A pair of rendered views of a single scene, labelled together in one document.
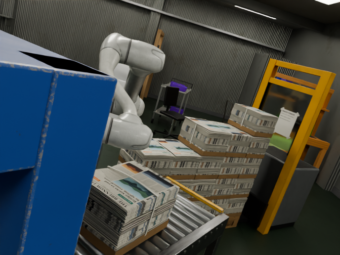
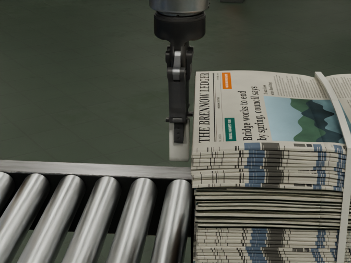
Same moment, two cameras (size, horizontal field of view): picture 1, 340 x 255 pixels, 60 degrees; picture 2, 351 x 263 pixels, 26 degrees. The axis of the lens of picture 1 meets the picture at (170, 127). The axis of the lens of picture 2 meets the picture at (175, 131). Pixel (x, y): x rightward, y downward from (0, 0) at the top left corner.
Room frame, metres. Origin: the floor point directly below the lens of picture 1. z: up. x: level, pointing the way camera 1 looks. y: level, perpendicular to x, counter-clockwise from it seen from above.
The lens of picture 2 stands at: (0.55, -0.67, 1.39)
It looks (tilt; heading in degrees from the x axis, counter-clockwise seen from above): 22 degrees down; 63
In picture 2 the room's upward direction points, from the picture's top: straight up
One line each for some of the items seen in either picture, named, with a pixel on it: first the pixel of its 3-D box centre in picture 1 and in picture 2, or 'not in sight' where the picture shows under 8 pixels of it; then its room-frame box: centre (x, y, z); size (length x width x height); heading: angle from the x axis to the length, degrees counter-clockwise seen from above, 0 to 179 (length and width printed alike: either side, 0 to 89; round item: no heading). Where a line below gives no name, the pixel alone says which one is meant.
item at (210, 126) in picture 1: (207, 124); not in sight; (2.68, -0.33, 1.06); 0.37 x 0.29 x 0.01; 38
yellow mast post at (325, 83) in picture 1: (293, 157); not in sight; (3.04, -1.34, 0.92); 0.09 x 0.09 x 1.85; 38
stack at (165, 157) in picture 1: (176, 187); not in sight; (2.59, -0.22, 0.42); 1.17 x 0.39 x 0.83; 128
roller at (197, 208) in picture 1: (182, 200); not in sight; (1.64, -0.20, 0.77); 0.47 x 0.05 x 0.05; 58
